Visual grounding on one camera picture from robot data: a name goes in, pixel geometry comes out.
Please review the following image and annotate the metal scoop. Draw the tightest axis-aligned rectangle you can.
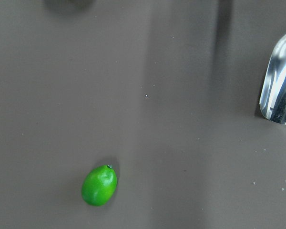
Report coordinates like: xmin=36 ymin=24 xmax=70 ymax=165
xmin=259 ymin=34 xmax=286 ymax=125

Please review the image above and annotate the green lime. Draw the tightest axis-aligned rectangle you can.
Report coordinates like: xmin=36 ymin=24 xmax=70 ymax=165
xmin=81 ymin=164 xmax=118 ymax=207

